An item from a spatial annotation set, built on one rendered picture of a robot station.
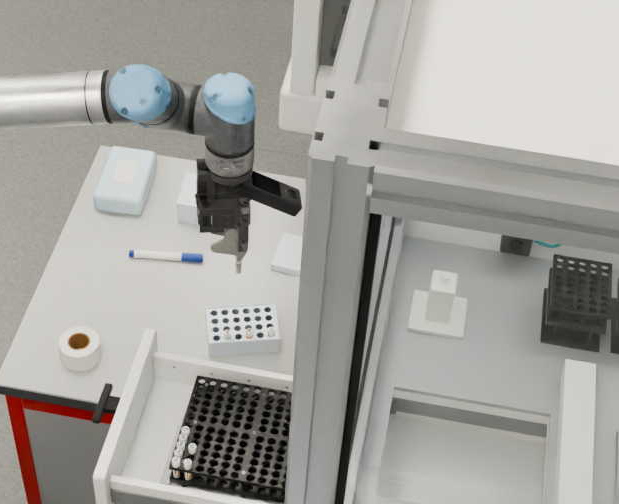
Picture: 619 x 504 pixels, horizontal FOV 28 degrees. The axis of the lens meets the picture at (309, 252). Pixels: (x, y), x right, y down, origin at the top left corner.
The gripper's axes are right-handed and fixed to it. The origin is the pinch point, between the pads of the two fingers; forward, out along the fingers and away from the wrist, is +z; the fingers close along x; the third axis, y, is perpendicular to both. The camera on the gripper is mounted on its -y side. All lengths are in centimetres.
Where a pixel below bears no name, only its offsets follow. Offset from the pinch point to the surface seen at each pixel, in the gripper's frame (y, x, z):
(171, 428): 13.5, 24.9, 13.4
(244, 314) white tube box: -0.6, -1.1, 17.5
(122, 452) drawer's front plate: 21.2, 31.4, 9.6
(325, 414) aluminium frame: 3, 89, -77
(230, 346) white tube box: 2.4, 5.1, 18.4
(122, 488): 21.4, 38.1, 9.0
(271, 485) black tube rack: -0.5, 41.0, 7.2
